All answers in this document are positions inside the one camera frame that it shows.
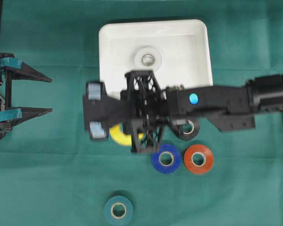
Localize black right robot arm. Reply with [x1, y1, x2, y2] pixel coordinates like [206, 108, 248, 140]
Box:
[121, 70, 283, 153]

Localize black tape roll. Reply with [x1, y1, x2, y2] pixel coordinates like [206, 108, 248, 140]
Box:
[171, 119, 200, 141]

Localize yellow tape roll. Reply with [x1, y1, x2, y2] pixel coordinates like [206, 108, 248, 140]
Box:
[109, 124, 132, 146]

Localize white plastic tray case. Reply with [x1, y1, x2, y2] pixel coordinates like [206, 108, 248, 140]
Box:
[99, 19, 213, 98]

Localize green tape roll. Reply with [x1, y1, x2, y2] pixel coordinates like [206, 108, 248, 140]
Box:
[104, 195, 133, 226]

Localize green table cloth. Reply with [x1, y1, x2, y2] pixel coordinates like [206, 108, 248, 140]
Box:
[0, 0, 283, 226]

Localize red tape roll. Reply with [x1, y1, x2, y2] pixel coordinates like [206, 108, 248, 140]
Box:
[183, 144, 214, 175]

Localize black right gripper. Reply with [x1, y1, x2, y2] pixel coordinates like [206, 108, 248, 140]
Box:
[124, 70, 255, 154]

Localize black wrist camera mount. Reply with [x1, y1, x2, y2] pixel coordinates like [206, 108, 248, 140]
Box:
[83, 81, 134, 140]

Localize blue tape roll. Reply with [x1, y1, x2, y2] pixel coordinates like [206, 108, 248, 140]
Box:
[151, 144, 182, 174]

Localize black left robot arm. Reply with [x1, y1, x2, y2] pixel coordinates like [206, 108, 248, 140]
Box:
[0, 0, 52, 141]

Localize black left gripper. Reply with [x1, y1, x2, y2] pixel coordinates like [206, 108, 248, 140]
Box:
[0, 53, 53, 122]

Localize white tape roll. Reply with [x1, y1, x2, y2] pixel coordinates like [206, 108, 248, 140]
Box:
[134, 46, 162, 71]

